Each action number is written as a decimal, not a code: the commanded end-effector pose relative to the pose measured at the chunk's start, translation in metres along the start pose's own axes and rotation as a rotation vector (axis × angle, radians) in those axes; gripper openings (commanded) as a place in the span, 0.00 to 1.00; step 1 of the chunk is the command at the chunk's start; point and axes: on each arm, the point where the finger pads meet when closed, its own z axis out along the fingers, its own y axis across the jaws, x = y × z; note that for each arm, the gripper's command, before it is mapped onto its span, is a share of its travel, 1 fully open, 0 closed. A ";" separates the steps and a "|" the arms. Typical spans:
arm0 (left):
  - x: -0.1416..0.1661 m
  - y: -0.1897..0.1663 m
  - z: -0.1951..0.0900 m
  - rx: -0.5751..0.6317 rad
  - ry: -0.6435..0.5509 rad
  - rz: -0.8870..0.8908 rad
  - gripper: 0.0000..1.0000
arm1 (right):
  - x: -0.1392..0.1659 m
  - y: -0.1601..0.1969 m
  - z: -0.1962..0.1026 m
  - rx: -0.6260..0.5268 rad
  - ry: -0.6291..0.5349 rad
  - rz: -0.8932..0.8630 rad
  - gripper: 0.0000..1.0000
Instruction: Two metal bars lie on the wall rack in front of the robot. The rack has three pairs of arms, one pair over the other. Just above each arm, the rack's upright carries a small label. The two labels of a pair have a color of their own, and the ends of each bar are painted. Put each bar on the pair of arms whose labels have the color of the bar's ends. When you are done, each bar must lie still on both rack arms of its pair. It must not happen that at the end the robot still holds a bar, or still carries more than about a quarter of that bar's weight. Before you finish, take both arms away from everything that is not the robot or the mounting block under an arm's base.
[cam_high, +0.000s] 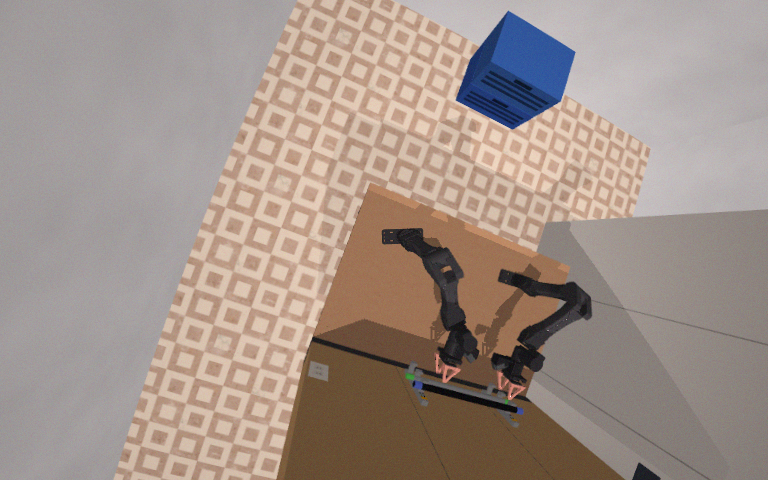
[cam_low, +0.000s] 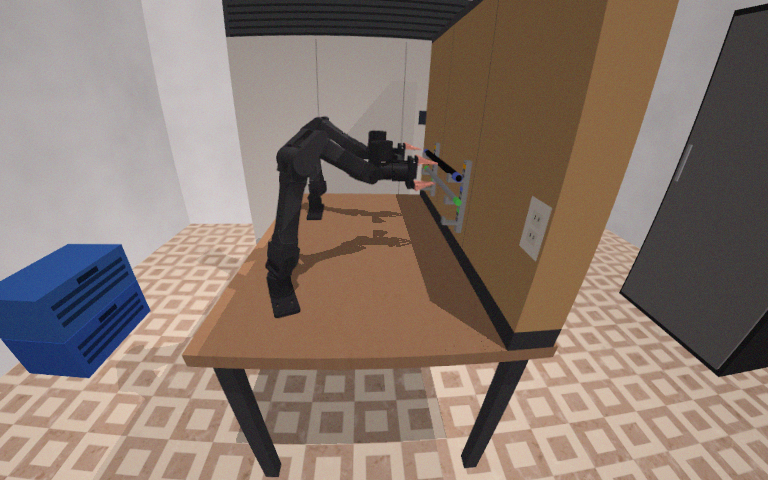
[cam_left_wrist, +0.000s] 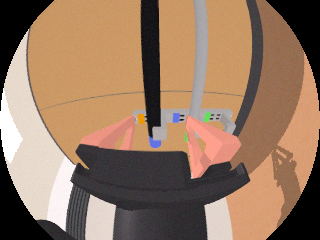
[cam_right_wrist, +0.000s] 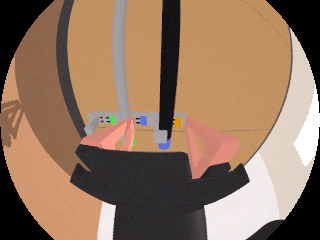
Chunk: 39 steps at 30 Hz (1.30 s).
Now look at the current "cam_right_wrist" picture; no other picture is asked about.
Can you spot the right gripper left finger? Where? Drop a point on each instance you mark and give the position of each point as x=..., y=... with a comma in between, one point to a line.
x=106, y=138

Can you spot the large brown wooden panel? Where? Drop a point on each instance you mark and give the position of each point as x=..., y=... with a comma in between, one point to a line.
x=235, y=67

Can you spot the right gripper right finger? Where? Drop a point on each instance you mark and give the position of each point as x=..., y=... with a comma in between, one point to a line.
x=220, y=147

